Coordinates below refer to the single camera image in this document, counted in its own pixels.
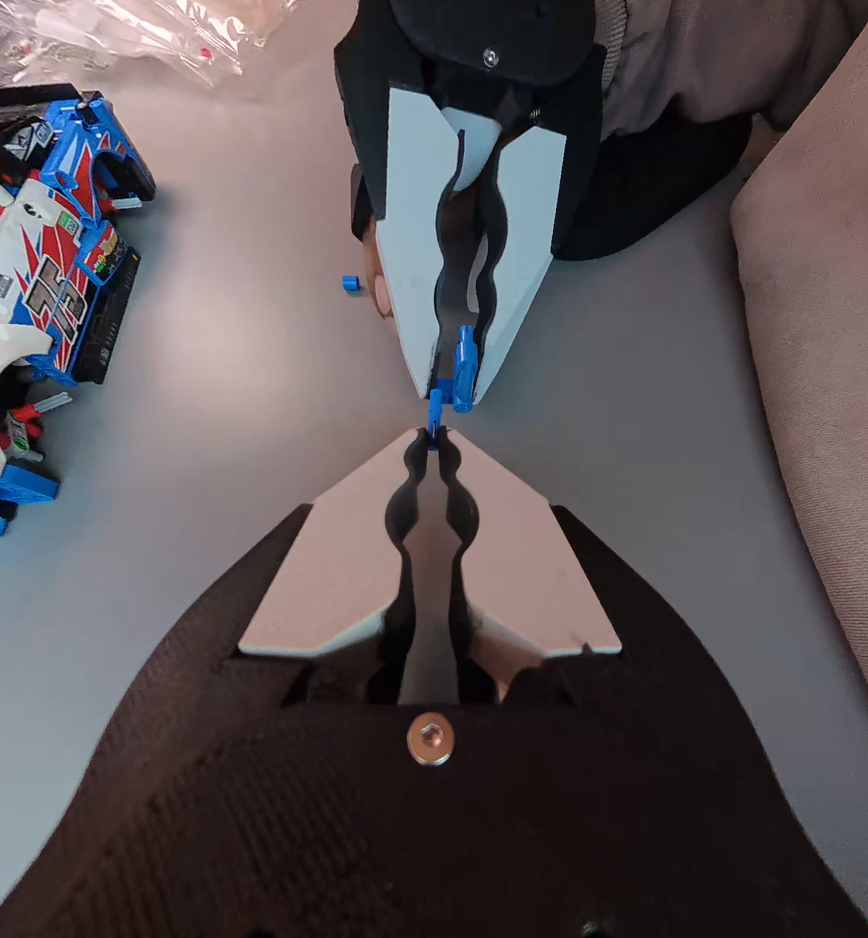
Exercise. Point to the crumpled clear plastic bag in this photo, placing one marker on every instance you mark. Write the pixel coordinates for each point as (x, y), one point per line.
(111, 36)

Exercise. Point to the person's beige sweatshirt torso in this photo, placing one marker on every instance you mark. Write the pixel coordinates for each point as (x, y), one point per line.
(830, 366)

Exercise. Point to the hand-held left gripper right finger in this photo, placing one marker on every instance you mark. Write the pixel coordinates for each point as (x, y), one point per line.
(536, 579)

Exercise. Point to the blue brick connector pin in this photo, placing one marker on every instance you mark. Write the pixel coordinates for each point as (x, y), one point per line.
(434, 425)

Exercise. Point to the blue angled brick beam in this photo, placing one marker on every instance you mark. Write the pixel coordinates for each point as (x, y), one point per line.
(465, 366)

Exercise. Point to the brick race car model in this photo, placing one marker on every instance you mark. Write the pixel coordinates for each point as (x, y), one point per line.
(9, 212)

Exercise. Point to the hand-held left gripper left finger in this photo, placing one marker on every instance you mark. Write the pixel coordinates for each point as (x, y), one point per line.
(324, 579)

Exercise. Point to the person's right forearm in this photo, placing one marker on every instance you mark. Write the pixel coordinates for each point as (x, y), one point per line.
(698, 58)

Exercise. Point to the person's right hand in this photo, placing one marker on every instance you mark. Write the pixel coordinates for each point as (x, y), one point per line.
(380, 286)

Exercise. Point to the grey desk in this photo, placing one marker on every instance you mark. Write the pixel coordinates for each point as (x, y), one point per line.
(221, 366)

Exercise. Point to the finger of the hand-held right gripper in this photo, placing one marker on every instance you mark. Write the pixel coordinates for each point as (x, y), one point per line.
(408, 220)
(529, 220)

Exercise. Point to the small blue brick bush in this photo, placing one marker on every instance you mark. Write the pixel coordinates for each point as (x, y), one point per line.
(351, 284)

